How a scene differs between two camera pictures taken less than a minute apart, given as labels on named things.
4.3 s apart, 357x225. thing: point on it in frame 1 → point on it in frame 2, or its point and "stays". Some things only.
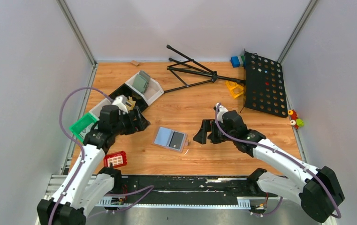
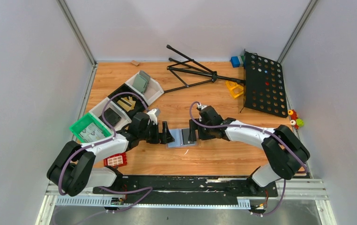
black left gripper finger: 137,122 → 153,137
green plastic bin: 81,123 stays
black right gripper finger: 208,125 → 193,126
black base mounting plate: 182,190 stays
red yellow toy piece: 292,113 stays
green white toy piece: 299,122 stays
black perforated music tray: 264,87 stays
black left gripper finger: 142,119 → 167,136
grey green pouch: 141,81 stays
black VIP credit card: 176,139 → 185,134
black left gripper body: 135,118 → 160,133
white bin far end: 154,91 stays
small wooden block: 135,63 stays
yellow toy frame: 235,89 stays
